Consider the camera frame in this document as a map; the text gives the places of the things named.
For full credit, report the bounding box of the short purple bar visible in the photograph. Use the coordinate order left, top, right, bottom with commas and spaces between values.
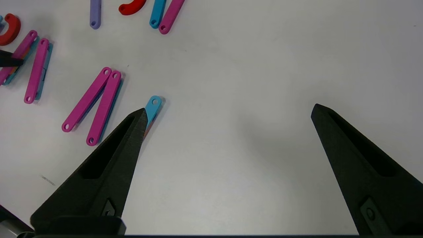
90, 0, 101, 29

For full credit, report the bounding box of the long blue bar orange dot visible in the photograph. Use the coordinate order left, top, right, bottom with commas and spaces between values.
144, 95, 163, 139

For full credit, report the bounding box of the short pink bar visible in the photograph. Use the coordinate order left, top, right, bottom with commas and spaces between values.
158, 0, 185, 35

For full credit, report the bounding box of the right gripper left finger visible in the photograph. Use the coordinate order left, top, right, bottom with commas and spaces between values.
30, 108, 148, 236

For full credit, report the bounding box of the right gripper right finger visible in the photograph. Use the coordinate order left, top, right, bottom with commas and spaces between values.
311, 103, 423, 236

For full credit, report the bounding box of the large red curved piece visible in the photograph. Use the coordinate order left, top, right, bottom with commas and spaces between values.
0, 13, 21, 46

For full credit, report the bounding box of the long pink bar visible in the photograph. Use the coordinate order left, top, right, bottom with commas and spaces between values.
0, 30, 39, 86
61, 67, 113, 133
23, 38, 53, 104
86, 70, 123, 147

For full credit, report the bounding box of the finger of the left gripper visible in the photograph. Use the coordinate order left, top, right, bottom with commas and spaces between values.
0, 50, 24, 68

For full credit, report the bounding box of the small red curved piece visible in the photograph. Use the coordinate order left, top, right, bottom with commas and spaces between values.
119, 0, 147, 16

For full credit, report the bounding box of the short blue bar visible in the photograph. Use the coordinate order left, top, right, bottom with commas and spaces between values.
149, 0, 167, 29

